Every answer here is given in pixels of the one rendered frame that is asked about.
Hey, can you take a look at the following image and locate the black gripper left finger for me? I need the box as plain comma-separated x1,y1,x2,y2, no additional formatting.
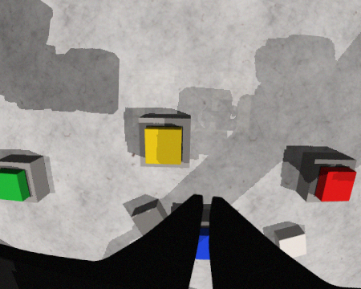
0,193,203,289

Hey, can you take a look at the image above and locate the green button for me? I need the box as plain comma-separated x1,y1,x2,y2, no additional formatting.
0,155,50,203

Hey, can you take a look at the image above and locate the small white block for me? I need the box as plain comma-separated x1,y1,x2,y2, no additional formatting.
274,225,306,257

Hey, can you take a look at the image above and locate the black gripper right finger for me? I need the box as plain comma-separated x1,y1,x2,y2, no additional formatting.
209,197,361,289

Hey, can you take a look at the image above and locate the yellow button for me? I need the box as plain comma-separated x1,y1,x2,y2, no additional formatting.
139,115,190,168

